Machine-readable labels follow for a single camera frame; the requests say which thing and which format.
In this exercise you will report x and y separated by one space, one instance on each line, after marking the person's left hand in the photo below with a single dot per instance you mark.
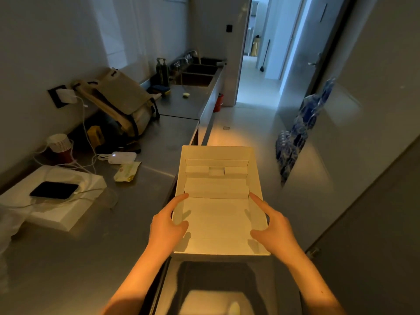
164 231

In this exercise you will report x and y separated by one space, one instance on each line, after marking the person's right hand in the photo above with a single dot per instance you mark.
279 236

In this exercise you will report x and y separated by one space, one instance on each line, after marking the white cardboard storage box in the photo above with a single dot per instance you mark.
216 223

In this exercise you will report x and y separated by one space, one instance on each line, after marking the person's left forearm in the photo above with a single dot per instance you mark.
134 285

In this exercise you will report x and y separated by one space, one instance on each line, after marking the white flat box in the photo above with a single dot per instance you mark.
65 213

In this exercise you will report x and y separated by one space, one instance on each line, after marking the white power bank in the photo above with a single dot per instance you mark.
121 157

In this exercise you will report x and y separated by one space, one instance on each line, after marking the grey metal door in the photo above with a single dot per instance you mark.
370 242

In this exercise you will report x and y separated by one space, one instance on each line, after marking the stack of water bottle packs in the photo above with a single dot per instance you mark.
302 127

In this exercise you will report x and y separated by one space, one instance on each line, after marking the black smartphone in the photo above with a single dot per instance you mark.
54 190

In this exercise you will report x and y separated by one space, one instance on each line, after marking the yellow patterned pouch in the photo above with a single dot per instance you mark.
95 136

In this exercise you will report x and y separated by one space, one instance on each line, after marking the red paper cup stack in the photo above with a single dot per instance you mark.
59 144

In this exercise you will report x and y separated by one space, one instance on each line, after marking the blue and yellow sponge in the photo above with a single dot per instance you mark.
160 90

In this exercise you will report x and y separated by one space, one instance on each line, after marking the dark soap dispenser bottle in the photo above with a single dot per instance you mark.
162 73

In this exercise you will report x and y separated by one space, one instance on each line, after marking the steel faucet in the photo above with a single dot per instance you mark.
193 52
180 60

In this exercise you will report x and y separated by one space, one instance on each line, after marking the dark broom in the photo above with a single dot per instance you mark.
264 63

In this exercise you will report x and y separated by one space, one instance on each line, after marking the yellow bin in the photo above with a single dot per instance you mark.
256 47

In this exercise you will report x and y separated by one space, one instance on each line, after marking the grey room door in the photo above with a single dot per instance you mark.
302 45

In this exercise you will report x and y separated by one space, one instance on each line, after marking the white wall charger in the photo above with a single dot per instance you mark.
66 96

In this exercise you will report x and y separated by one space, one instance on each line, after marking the black wall socket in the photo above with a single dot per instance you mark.
52 98

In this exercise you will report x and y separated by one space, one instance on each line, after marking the black wall switch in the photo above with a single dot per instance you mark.
229 28

